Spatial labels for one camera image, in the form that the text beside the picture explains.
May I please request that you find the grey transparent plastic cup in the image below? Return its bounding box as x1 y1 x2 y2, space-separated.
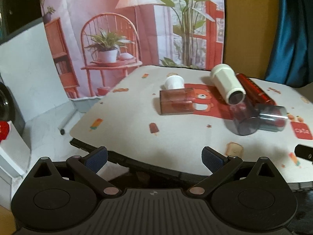
230 97 259 136

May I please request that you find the blue-grey transparent plastic cup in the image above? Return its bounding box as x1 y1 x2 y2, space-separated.
256 104 288 132

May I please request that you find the brown transparent plastic cup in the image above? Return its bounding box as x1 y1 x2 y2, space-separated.
160 88 196 115

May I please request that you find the small white paper cup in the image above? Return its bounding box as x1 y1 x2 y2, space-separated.
164 75 185 90

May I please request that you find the printed living room backdrop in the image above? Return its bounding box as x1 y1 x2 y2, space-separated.
40 0 225 99

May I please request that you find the backdrop stand leg with wheel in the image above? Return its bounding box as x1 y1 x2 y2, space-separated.
58 108 77 135

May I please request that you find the white cartoon print tablecloth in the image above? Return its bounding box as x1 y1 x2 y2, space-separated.
70 66 312 183

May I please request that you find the white box with red item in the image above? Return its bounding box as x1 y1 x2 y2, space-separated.
1 120 30 178

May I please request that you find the white ribbed tumbler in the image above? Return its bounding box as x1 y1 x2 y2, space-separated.
210 64 246 106

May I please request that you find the teal blue curtain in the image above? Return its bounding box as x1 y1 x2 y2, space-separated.
265 0 312 88

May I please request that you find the black folding table frame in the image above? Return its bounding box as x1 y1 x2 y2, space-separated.
70 138 312 192

